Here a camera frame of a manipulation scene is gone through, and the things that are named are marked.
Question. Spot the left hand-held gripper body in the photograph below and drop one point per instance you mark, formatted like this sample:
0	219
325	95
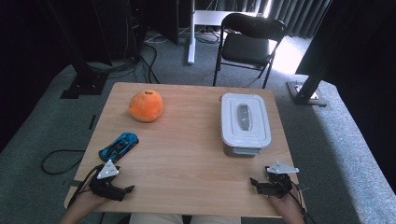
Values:
104	186

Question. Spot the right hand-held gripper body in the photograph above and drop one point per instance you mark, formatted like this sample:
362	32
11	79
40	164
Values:
278	185

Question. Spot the transparent grey storage box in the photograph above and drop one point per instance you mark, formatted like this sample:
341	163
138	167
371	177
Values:
243	151

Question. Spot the blue toy car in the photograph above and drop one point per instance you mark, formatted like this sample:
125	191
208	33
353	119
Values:
120	146

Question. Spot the white box lid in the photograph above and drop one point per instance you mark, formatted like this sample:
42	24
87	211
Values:
232	130

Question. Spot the orange plush toy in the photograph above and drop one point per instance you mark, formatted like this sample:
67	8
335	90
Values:
145	105

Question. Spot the person's left hand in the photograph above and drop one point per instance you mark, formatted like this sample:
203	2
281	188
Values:
88	202

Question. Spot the person's right hand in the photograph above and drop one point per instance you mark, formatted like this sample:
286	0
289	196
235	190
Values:
288	205

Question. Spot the dark tape piece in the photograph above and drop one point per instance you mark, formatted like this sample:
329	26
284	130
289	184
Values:
75	183

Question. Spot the black metal stand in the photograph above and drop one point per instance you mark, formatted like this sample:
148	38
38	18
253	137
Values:
311	84
82	74

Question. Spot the black folding chair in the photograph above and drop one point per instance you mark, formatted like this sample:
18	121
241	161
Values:
246	46

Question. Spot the black curtain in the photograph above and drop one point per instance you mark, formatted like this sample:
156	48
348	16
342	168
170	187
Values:
25	62
367	62

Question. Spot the dark equipment rack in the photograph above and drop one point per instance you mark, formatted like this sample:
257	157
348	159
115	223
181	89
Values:
124	28

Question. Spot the grey pleated curtain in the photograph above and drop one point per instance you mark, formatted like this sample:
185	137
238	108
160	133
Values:
299	15

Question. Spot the white desk frame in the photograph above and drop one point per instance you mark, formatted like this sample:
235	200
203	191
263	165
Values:
191	37

